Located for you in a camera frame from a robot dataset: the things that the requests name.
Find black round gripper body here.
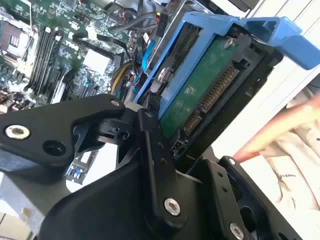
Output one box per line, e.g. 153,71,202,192
38,159,227,240

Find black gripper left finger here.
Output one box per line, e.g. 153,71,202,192
0,93,188,229

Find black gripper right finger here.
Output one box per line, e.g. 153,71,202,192
187,154,304,240

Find hard disk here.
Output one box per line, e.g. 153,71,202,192
132,11,320,161

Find person's bare hand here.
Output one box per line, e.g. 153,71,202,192
232,92,320,164

